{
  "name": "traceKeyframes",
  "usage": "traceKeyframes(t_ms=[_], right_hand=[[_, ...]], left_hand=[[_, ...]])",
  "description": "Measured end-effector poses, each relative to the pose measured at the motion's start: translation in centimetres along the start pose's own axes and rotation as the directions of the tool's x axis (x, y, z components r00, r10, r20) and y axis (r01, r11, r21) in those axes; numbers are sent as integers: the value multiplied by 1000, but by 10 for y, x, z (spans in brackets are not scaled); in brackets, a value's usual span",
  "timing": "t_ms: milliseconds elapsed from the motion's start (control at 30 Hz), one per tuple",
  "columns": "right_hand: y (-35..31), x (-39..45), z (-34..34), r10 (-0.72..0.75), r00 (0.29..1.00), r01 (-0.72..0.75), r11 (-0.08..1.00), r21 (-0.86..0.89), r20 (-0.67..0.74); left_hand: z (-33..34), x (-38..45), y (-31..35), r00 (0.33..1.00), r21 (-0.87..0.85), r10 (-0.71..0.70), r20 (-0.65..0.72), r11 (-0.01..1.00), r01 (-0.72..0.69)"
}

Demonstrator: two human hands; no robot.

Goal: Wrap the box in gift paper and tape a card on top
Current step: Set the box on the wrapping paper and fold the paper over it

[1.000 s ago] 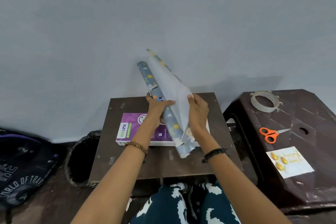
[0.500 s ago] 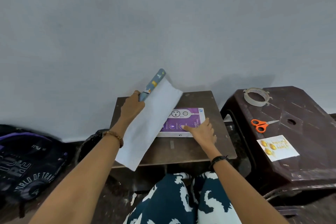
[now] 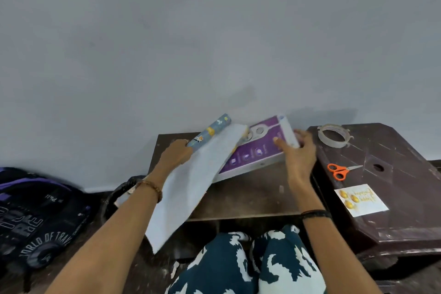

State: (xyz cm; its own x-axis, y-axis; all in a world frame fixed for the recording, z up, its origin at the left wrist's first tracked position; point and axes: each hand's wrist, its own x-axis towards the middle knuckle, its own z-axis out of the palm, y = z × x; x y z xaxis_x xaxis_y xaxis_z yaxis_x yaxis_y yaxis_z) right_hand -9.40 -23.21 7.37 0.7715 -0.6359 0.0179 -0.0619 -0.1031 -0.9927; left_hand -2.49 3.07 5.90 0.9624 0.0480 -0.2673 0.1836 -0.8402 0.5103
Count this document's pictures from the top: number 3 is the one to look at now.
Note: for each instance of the person's left hand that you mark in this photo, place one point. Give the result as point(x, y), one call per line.
point(174, 156)

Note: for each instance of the person's right hand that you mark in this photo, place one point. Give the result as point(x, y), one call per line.
point(299, 163)

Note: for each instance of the clear tape roll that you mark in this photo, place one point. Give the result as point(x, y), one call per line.
point(321, 137)

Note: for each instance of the blue animal-print wrapping paper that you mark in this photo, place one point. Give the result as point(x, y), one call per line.
point(186, 194)

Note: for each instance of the purple white box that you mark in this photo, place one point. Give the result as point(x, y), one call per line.
point(255, 152)

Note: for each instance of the white card with gold stickers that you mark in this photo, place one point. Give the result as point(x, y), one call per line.
point(368, 204)

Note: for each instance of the person's right forearm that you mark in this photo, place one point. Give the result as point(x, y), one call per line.
point(330, 252)

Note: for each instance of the person's left forearm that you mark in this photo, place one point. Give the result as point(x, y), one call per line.
point(110, 245)

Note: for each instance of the small brown wooden table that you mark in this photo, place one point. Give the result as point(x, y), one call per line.
point(248, 197)

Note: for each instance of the black trash bin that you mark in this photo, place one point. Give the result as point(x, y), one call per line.
point(113, 200)

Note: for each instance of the brown plastic stool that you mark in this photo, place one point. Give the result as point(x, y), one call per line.
point(406, 200)

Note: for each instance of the teal white patterned trousers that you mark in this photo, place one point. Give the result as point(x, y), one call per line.
point(220, 269)

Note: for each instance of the black purple backpack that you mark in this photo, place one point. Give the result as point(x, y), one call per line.
point(38, 218)

